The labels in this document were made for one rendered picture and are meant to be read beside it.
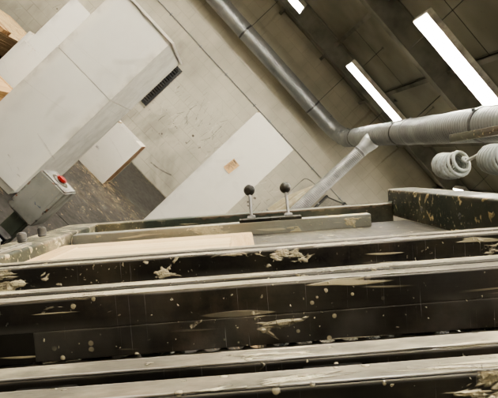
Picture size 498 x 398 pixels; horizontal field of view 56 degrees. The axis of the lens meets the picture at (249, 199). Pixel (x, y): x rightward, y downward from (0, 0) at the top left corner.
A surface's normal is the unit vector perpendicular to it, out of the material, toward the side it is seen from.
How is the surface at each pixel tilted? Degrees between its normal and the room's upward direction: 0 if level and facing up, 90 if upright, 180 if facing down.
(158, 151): 90
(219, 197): 90
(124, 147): 90
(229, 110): 90
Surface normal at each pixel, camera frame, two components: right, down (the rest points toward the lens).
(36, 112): 0.07, 0.10
